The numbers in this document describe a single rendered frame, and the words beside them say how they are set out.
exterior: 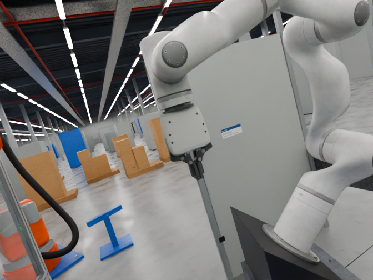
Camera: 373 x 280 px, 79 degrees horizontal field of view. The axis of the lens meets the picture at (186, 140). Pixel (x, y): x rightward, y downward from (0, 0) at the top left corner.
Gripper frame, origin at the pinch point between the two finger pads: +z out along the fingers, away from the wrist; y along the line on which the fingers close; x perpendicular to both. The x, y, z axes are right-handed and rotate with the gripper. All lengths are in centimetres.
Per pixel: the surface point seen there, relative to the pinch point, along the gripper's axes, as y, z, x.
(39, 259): 70, 35, -76
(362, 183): -152, 82, -81
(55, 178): 227, 69, -705
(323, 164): -153, 72, -116
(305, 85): -691, 27, -654
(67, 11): 39, -393, -717
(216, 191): -47, 61, -128
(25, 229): 70, 19, -76
